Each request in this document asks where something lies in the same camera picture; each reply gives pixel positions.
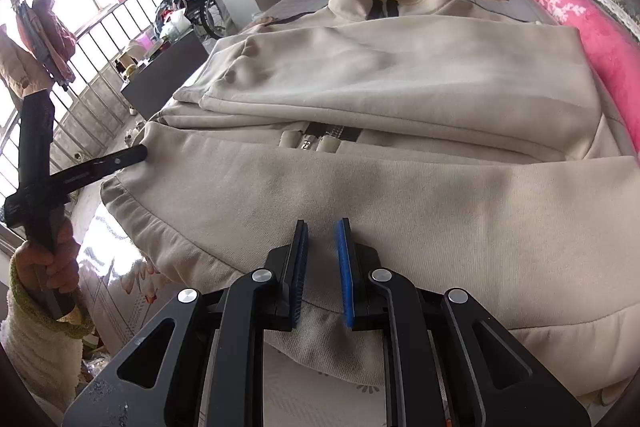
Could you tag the person's left forearm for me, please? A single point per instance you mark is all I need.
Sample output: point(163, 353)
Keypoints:
point(35, 357)

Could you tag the dark hanging garment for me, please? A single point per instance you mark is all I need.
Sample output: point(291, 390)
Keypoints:
point(47, 32)

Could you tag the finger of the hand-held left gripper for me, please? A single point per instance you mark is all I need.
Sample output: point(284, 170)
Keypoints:
point(100, 164)

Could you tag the pink floral blanket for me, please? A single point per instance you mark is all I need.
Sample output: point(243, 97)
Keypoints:
point(600, 37)

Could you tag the grey cabinet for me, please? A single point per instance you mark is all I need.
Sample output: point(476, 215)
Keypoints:
point(165, 77)

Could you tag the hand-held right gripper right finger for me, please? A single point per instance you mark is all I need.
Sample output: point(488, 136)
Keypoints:
point(345, 277)

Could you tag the person's left hand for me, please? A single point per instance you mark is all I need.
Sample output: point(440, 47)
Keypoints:
point(67, 267)

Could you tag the cream zip jacket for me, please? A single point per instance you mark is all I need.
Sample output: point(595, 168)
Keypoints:
point(400, 207)

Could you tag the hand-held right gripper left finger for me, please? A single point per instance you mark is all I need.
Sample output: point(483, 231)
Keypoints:
point(299, 277)

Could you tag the pile of colourful clothes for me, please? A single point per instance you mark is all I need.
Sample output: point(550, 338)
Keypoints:
point(172, 7)

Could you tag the wheelchair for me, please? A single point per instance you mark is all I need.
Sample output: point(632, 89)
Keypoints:
point(205, 14)

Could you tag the metal window railing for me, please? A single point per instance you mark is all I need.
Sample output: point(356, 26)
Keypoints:
point(100, 52)

